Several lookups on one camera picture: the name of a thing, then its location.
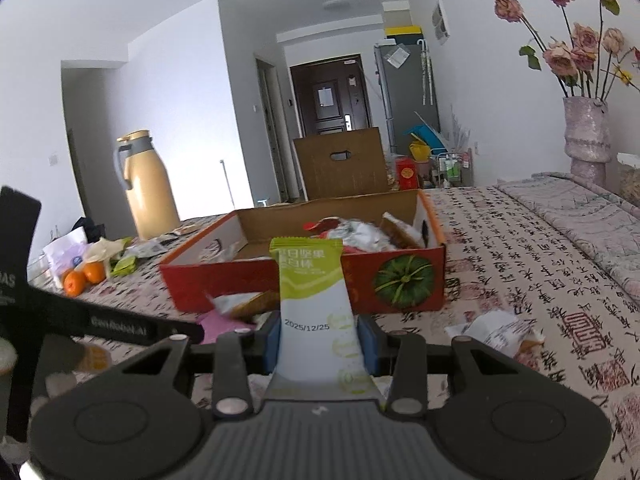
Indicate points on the white paper bag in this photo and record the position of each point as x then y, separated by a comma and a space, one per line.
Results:
67, 237

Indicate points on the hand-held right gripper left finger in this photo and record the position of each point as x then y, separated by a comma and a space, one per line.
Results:
272, 342

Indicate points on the grey interior door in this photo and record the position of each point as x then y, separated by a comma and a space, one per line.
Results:
272, 130

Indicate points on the yellow black box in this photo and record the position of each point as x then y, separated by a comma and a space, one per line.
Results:
402, 31

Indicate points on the white mop pole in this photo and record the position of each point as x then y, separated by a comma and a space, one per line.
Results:
227, 185

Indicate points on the dark brown entrance door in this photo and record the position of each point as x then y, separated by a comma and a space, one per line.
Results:
307, 110

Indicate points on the brown pastry packet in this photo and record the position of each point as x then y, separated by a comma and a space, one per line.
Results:
185, 230

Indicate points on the white pastry snack packet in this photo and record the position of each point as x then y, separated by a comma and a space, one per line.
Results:
400, 232

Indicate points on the white cookie snack packet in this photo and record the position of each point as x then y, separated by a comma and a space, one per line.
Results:
245, 302

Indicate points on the green white snack packet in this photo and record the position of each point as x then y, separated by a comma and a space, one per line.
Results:
312, 310

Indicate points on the orange red cardboard box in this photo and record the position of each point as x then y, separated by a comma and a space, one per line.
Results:
365, 285

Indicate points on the black bag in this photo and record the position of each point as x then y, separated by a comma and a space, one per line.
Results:
90, 227

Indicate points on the white printed snack packet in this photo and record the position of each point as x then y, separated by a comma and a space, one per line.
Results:
150, 247

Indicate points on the white paper notice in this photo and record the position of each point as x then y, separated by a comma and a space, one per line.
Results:
325, 96

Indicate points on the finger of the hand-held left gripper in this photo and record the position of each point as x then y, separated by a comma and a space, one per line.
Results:
120, 327

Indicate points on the grey refrigerator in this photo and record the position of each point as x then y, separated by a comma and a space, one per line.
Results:
405, 105

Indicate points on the red gift box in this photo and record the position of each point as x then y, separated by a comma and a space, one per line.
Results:
406, 172

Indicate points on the orange fruit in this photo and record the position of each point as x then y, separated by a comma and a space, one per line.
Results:
75, 282
95, 271

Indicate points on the silver foil snack packet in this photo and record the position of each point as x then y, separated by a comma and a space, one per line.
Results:
350, 232

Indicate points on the round ceiling light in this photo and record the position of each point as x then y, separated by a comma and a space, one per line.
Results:
337, 5

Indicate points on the yellow bag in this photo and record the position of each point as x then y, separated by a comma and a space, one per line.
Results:
419, 151

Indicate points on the paper sheet in plastic sleeve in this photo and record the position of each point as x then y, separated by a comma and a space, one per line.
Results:
398, 56

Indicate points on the yellow thermos jug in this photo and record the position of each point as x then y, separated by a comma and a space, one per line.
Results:
150, 195

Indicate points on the white dried reeds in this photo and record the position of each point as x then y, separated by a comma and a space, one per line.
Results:
460, 132

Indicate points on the white plastic bag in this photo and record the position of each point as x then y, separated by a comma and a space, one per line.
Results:
62, 262

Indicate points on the white folded umbrella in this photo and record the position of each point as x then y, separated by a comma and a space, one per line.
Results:
426, 72

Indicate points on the glass jar with dried contents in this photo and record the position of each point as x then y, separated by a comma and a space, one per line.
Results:
630, 175

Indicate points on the pink white ribbed vase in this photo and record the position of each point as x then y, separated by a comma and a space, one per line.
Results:
587, 135

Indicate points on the blurred orange snack packet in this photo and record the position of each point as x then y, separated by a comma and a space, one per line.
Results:
92, 357

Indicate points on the folded grey patterned blanket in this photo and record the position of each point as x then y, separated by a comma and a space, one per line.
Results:
590, 220

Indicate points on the metal trolley cart with bottles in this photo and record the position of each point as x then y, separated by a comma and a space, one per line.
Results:
452, 170

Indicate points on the dried pink rose bouquet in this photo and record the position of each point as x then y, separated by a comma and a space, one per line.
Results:
560, 57

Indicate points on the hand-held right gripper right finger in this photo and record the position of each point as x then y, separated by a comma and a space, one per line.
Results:
365, 342

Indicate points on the pink snack packet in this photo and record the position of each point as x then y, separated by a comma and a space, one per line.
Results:
220, 325

